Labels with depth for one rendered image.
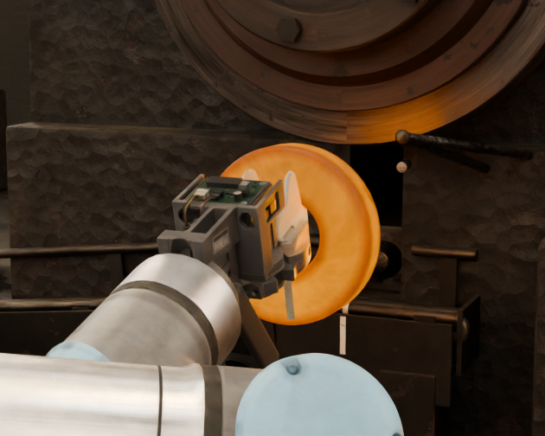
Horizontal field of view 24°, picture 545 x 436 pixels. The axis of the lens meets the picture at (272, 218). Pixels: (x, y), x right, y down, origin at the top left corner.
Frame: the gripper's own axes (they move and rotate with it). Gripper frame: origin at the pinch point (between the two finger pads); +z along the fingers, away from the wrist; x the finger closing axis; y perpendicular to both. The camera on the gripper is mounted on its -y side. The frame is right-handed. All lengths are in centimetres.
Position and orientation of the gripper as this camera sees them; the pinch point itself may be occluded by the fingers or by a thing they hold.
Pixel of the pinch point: (290, 212)
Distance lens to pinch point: 108.0
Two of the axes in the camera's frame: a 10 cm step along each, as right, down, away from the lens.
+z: 3.7, -4.3, 8.2
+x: -9.2, -0.8, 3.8
